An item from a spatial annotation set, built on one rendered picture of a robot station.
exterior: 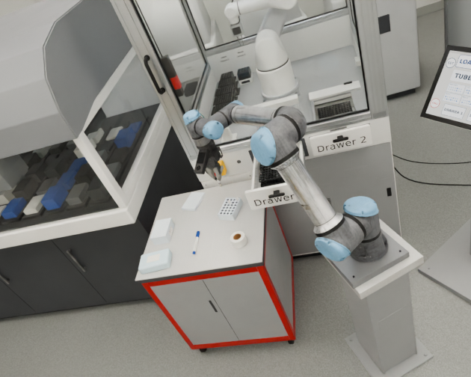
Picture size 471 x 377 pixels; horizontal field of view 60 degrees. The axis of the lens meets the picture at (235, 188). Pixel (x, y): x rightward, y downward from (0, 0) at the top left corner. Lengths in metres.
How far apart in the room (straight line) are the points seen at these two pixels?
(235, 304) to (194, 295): 0.21
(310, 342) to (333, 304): 0.27
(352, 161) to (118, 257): 1.48
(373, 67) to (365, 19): 0.22
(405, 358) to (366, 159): 0.98
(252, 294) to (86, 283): 1.31
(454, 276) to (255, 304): 1.11
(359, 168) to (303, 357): 1.04
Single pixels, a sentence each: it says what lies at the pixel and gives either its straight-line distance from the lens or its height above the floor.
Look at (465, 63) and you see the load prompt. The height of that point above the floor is 1.15.
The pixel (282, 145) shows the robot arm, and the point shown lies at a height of 1.33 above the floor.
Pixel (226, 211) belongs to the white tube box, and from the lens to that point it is 2.01.
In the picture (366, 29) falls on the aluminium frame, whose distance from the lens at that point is 1.86.
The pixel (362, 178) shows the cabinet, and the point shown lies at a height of 0.60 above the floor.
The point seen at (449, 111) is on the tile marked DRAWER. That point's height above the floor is 1.00.
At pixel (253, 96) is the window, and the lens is 1.97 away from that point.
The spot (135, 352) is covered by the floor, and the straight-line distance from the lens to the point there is 2.80.
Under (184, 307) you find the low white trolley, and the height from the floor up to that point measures 0.49.
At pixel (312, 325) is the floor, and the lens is 2.44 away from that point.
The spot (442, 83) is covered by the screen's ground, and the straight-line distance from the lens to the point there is 1.99.
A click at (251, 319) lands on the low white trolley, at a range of 2.16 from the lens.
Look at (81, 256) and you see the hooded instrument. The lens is 2.70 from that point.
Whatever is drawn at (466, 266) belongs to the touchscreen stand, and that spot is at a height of 0.04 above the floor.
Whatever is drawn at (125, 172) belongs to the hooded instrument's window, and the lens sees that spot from 2.29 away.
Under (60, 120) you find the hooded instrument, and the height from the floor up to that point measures 1.46.
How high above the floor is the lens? 2.06
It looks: 37 degrees down
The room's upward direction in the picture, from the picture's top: 23 degrees counter-clockwise
